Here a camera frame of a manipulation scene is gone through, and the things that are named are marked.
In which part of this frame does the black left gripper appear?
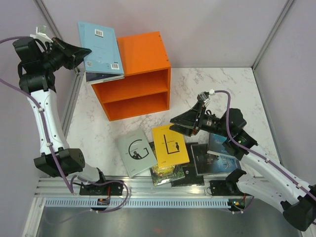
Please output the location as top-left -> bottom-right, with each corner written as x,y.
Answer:
39,37 -> 91,73

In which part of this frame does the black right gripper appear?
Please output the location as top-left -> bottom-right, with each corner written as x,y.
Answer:
169,98 -> 231,137

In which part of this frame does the light blue paperback book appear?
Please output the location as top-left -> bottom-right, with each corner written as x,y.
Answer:
78,21 -> 124,75

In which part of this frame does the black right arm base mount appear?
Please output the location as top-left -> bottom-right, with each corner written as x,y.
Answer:
209,180 -> 245,197

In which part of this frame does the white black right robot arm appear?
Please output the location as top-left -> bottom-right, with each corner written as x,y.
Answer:
170,101 -> 316,232

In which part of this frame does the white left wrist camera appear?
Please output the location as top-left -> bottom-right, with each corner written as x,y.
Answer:
30,25 -> 53,43

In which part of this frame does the grey Great Gatsby book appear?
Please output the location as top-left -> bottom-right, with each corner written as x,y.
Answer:
116,128 -> 158,178

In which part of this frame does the aluminium right frame post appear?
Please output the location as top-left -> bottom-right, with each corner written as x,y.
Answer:
251,0 -> 296,72

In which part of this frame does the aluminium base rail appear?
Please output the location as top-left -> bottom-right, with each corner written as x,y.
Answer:
35,176 -> 225,198

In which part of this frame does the dark blue Robinson Crusoe book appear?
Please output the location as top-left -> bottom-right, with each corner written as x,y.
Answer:
85,72 -> 124,84

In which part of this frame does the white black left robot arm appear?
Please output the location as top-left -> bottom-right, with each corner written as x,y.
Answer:
13,37 -> 108,195

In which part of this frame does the aluminium frame post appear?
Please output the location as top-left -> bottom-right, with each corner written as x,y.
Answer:
34,0 -> 81,75
251,0 -> 296,72

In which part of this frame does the black book with gold lines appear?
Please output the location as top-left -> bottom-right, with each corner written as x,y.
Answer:
171,142 -> 204,187

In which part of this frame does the aluminium left frame post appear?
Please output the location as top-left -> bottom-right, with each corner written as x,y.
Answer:
34,0 -> 81,75

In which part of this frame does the white slotted cable duct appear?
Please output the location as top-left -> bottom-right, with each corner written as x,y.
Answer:
45,197 -> 231,208

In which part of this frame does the dark night scene book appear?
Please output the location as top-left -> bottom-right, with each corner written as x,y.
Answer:
191,144 -> 241,176

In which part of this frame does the orange wooden shelf box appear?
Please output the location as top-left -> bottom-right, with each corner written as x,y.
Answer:
92,31 -> 171,121

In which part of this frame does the teal blue ocean book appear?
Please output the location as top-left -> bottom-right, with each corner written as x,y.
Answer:
207,133 -> 236,158

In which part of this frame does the green Alice in Wonderland book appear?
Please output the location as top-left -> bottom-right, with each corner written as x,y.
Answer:
150,164 -> 185,186

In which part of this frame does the yellow Little Prince book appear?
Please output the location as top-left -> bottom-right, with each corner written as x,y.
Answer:
152,124 -> 190,168

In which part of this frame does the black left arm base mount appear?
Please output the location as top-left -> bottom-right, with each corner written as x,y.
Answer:
79,180 -> 124,197

